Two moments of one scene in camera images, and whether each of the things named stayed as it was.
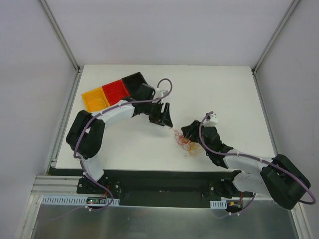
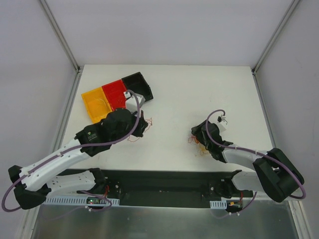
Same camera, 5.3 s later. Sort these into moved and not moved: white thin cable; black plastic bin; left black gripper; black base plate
Moved: left black gripper
Not moved: black base plate; black plastic bin; white thin cable
